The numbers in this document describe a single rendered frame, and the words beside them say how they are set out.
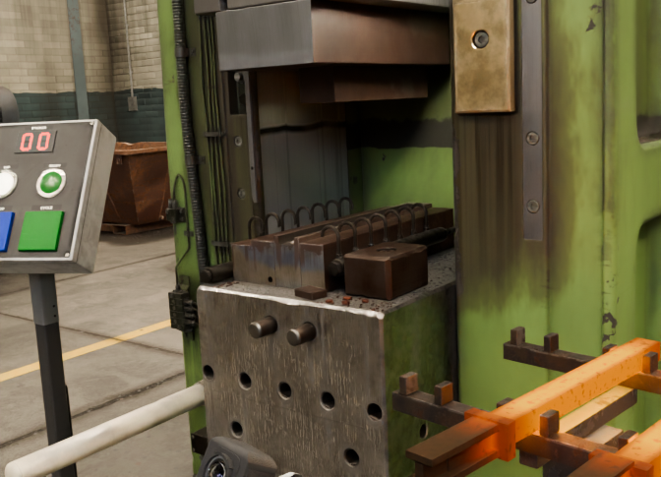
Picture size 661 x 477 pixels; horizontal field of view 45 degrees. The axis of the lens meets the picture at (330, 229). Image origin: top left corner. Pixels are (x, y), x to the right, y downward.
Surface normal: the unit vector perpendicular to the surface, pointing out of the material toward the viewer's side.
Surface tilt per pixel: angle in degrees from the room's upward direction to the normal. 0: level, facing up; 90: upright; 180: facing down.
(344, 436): 90
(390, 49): 90
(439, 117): 90
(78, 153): 60
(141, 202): 111
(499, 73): 90
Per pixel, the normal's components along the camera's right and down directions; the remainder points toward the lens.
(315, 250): -0.61, 0.15
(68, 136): -0.21, -0.35
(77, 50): 0.80, 0.06
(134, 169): 0.76, 0.42
